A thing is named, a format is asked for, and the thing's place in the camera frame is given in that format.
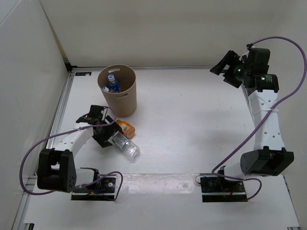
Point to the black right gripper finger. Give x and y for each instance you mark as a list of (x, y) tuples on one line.
[(229, 59), (232, 81)]

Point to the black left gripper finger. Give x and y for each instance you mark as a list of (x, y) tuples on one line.
[(102, 141), (113, 127)]

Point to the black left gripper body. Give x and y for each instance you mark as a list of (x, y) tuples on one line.
[(107, 128)]

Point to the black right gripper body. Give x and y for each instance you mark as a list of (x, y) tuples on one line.
[(235, 68)]

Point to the orange juice bottle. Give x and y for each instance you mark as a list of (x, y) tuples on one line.
[(127, 129)]

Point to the green label water bottle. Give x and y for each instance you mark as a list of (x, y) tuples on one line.
[(128, 147)]

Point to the clear unlabelled plastic bottle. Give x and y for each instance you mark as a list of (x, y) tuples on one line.
[(106, 89)]

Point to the blue label water bottle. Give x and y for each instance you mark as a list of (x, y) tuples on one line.
[(113, 84)]

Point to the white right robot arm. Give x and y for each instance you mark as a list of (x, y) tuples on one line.
[(269, 156)]

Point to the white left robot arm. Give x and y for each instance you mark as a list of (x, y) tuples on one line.
[(56, 166)]

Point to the tan cylindrical waste bin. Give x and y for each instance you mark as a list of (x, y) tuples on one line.
[(125, 101)]

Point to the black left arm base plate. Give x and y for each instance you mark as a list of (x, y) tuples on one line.
[(104, 190)]

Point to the aluminium table edge rail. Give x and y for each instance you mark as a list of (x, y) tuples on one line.
[(61, 105)]

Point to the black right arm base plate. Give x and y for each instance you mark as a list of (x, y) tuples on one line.
[(219, 190)]

